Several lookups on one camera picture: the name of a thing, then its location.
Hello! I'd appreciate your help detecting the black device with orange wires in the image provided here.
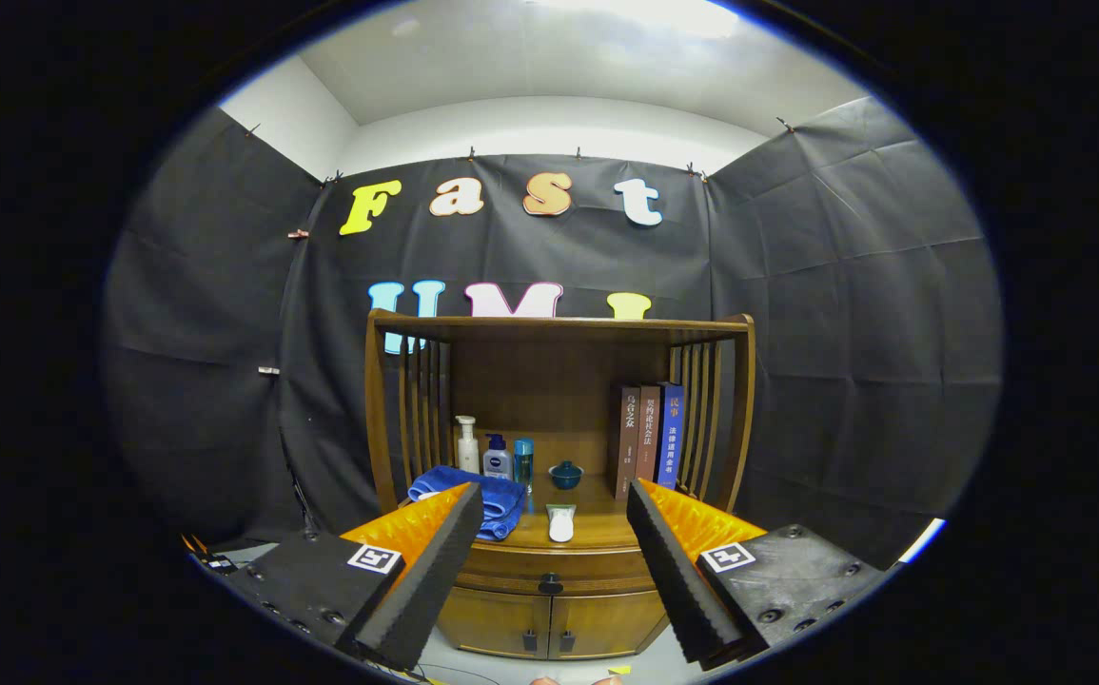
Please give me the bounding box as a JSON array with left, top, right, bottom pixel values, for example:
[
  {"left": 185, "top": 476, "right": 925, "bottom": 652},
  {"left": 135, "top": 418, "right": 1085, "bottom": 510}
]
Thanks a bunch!
[{"left": 183, "top": 535, "right": 238, "bottom": 574}]

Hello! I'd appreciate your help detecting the wooden countertop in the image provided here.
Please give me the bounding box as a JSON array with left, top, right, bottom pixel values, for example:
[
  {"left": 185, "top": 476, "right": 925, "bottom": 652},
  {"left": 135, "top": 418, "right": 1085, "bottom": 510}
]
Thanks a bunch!
[{"left": 402, "top": 476, "right": 721, "bottom": 551}]

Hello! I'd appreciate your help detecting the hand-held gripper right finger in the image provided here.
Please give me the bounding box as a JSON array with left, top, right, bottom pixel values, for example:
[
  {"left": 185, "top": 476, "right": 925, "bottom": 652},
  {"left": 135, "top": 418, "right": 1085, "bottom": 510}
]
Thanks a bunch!
[{"left": 625, "top": 476, "right": 893, "bottom": 667}]

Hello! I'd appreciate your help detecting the white pump bottle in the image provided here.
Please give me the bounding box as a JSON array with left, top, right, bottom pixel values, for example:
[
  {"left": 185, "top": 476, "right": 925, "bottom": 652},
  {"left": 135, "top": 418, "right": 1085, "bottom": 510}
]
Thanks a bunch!
[{"left": 455, "top": 415, "right": 481, "bottom": 474}]

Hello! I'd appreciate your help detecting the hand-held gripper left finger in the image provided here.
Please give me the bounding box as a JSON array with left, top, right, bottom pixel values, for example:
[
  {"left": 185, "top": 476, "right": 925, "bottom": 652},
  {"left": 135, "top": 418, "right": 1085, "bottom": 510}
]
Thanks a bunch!
[{"left": 216, "top": 480, "right": 485, "bottom": 672}]

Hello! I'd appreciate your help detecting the wooden cabinet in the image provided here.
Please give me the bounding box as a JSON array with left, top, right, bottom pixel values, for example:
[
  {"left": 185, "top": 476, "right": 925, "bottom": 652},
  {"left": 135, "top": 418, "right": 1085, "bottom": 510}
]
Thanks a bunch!
[{"left": 363, "top": 307, "right": 757, "bottom": 660}]

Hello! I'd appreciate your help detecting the blue book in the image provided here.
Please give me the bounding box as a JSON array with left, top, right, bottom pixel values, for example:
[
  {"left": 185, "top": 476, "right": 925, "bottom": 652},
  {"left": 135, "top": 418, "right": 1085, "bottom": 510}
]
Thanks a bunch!
[{"left": 656, "top": 382, "right": 686, "bottom": 490}]

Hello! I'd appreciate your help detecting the blue folded towel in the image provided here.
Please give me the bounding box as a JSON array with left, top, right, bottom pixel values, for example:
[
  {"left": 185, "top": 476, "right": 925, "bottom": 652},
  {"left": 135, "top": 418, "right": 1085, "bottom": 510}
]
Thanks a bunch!
[{"left": 408, "top": 464, "right": 527, "bottom": 541}]

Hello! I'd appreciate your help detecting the reddish brown book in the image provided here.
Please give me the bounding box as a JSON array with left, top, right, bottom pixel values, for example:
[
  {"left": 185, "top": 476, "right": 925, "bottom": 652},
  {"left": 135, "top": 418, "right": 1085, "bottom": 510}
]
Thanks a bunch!
[{"left": 635, "top": 384, "right": 664, "bottom": 486}]

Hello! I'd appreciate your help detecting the dark brown book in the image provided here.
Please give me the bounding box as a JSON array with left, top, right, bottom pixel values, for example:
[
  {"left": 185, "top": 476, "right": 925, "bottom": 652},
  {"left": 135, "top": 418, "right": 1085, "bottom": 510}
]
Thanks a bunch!
[{"left": 614, "top": 384, "right": 643, "bottom": 500}]

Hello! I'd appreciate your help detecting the wooden cabinet door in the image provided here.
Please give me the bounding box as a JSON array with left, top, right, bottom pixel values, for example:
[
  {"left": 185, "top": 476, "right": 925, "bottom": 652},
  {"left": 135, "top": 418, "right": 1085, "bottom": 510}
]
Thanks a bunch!
[
  {"left": 549, "top": 590, "right": 669, "bottom": 657},
  {"left": 437, "top": 587, "right": 552, "bottom": 659}
]

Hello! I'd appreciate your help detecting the black backdrop cloth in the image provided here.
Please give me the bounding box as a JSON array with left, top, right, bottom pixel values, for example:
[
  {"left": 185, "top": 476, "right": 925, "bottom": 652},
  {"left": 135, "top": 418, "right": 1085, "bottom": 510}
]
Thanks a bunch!
[{"left": 102, "top": 95, "right": 1004, "bottom": 572}]

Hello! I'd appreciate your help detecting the wooden drawer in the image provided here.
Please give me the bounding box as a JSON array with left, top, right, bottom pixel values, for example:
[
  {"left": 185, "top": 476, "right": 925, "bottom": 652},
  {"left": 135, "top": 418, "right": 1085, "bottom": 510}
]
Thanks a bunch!
[{"left": 459, "top": 542, "right": 659, "bottom": 597}]

